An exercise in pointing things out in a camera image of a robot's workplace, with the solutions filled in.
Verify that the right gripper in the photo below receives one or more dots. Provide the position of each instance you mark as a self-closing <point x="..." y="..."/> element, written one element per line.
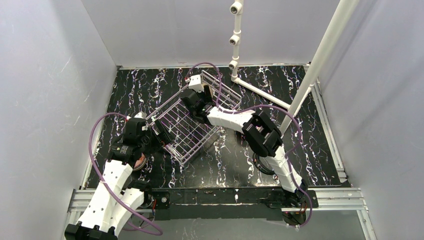
<point x="191" y="98"/>

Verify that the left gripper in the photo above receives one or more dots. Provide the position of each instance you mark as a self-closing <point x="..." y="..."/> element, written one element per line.
<point x="160" y="131"/>

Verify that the beige bowl white inside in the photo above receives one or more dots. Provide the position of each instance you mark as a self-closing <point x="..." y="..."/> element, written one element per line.
<point x="208" y="91"/>

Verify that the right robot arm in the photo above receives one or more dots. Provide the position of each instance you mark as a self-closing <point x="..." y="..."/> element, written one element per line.
<point x="265" y="140"/>

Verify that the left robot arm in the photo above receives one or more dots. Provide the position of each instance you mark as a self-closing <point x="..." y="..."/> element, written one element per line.
<point x="112" y="205"/>

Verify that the red patterned bowl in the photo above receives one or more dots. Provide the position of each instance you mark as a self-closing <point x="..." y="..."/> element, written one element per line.
<point x="140" y="163"/>

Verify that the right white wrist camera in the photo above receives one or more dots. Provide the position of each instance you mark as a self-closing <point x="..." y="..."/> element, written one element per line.
<point x="195" y="83"/>

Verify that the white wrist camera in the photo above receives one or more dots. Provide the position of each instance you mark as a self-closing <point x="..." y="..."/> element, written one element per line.
<point x="195" y="83"/>
<point x="139" y="115"/>

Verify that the white wire dish rack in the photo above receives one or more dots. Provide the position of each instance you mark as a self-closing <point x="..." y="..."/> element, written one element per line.
<point x="195" y="122"/>

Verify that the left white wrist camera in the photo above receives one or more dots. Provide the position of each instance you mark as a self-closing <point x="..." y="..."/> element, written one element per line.
<point x="139" y="115"/>

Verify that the white pipe camera frame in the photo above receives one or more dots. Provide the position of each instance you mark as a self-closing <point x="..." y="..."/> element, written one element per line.
<point x="291" y="32"/>

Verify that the aluminium table frame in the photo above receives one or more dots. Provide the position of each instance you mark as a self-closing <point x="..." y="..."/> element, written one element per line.
<point x="215" y="178"/>

